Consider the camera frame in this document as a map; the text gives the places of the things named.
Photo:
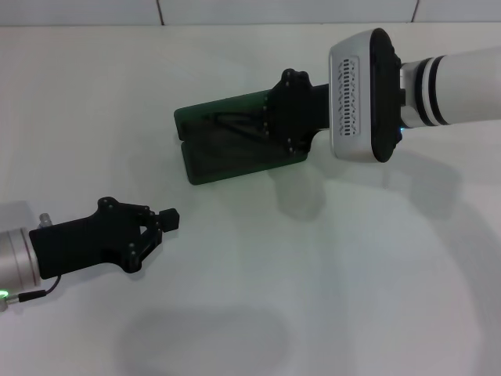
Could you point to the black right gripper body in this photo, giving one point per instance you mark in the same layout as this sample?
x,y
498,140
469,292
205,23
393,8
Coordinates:
x,y
293,113

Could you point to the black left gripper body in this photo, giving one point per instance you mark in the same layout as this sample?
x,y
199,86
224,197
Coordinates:
x,y
86,243

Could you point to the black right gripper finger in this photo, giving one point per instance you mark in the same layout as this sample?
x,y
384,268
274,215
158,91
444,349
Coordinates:
x,y
262,129
260,111

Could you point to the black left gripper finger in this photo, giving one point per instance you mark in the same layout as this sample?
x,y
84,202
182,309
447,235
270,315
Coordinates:
x,y
150,244
170,220

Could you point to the green glasses case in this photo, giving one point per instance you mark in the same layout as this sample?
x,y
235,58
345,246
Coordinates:
x,y
195,113

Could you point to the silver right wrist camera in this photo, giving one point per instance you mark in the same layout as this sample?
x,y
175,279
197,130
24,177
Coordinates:
x,y
352,98

